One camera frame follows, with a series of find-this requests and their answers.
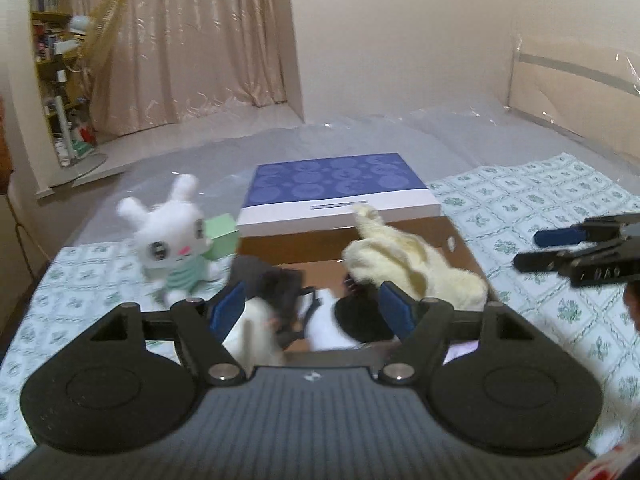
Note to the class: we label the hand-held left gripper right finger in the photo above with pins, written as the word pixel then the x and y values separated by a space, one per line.
pixel 395 311

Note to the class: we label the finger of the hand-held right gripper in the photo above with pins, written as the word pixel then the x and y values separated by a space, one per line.
pixel 555 261
pixel 560 236

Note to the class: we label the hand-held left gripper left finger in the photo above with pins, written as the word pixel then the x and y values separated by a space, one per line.
pixel 228 311

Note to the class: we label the cream yellow plush toy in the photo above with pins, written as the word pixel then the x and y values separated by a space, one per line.
pixel 420 265

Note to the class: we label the brown cardboard box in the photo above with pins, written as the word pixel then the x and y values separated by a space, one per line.
pixel 310 247

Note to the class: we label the person's right hand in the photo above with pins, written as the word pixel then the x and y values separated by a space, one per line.
pixel 633 307

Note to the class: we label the light green box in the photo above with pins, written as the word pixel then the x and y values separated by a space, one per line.
pixel 222 232

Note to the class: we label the white bunny plush toy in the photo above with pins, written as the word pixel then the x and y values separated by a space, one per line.
pixel 167 240

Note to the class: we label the blue and white flat box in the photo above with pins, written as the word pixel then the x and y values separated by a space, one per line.
pixel 335 180

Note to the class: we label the beige bed headboard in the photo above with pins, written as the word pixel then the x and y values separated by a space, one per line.
pixel 575 85

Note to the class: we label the clear plastic bed cover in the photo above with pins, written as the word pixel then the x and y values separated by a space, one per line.
pixel 400 130

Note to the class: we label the thin metal coat rack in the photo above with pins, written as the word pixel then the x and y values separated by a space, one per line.
pixel 25 255

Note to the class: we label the red and white cloth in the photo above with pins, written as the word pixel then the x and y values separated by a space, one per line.
pixel 612 465

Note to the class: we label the beige curtain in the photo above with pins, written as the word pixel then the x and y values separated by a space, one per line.
pixel 200 35

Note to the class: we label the standing fan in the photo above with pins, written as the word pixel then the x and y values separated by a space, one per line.
pixel 100 35

